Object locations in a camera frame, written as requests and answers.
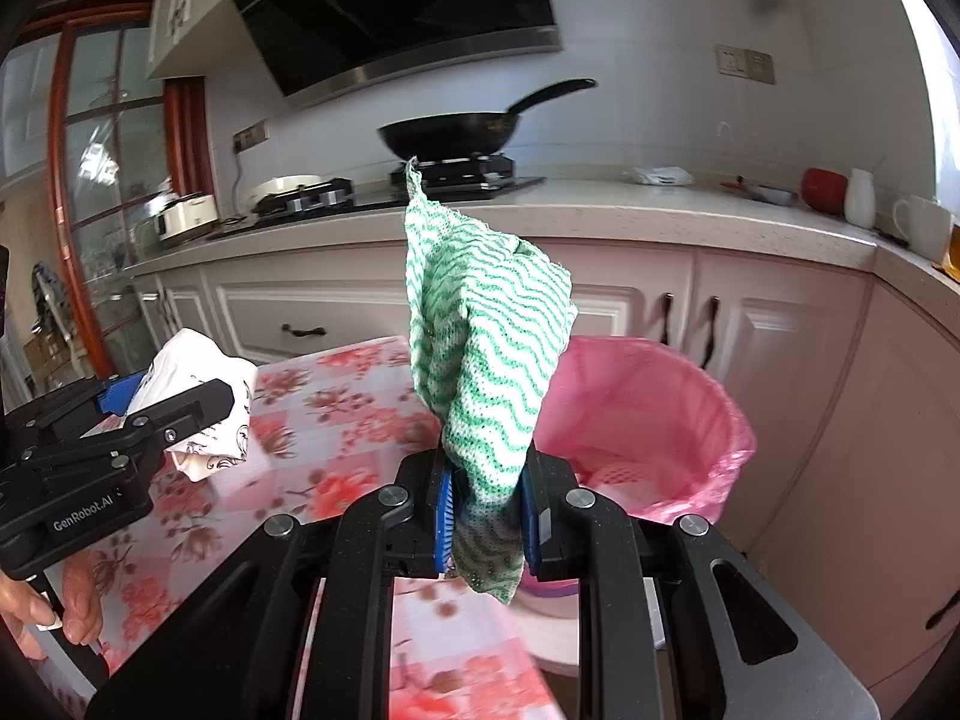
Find white rice cooker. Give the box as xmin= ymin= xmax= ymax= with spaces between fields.
xmin=146 ymin=193 xmax=220 ymax=247

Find black wok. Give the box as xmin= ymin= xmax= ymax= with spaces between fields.
xmin=376 ymin=79 xmax=599 ymax=161

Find white base cabinets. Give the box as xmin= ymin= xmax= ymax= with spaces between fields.
xmin=127 ymin=232 xmax=960 ymax=713

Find red foam net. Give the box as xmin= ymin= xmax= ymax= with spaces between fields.
xmin=596 ymin=463 xmax=652 ymax=488

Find white printed paper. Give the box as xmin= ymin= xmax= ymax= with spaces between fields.
xmin=124 ymin=330 xmax=258 ymax=482

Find white wall cabinet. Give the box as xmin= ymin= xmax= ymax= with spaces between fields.
xmin=146 ymin=0 xmax=248 ymax=80

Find floral tablecloth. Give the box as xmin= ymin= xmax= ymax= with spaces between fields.
xmin=45 ymin=335 xmax=563 ymax=720

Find red jar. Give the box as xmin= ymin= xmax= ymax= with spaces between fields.
xmin=801 ymin=167 xmax=850 ymax=212

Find person's left hand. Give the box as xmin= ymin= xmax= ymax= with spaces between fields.
xmin=0 ymin=561 xmax=107 ymax=662

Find white jug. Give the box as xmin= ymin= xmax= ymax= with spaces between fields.
xmin=845 ymin=169 xmax=877 ymax=230

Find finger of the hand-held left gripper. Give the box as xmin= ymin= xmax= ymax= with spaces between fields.
xmin=21 ymin=379 xmax=233 ymax=482
xmin=0 ymin=373 xmax=151 ymax=452

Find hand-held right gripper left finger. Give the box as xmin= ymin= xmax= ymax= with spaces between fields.
xmin=86 ymin=450 xmax=455 ymax=720

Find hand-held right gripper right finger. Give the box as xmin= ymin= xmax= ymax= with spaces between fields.
xmin=517 ymin=446 xmax=800 ymax=720

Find pink-lined trash bin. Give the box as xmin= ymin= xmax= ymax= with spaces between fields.
xmin=517 ymin=336 xmax=755 ymax=680

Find beige wall socket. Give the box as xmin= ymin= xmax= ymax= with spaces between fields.
xmin=714 ymin=45 xmax=775 ymax=85

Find black gas stove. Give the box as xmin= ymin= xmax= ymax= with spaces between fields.
xmin=251 ymin=154 xmax=547 ymax=215

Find green wavy-striped cloth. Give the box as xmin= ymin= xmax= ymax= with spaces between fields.
xmin=405 ymin=157 xmax=578 ymax=605

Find black range hood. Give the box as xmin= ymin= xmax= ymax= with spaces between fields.
xmin=221 ymin=0 xmax=563 ymax=110

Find white mug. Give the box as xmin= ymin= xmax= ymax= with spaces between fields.
xmin=892 ymin=195 xmax=955 ymax=262

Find white plastic packet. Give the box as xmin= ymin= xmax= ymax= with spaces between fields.
xmin=630 ymin=165 xmax=695 ymax=187

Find metal plate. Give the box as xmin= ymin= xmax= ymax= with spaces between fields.
xmin=724 ymin=178 xmax=797 ymax=205

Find wooden-framed glass door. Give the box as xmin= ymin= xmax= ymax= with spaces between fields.
xmin=0 ymin=0 xmax=209 ymax=421

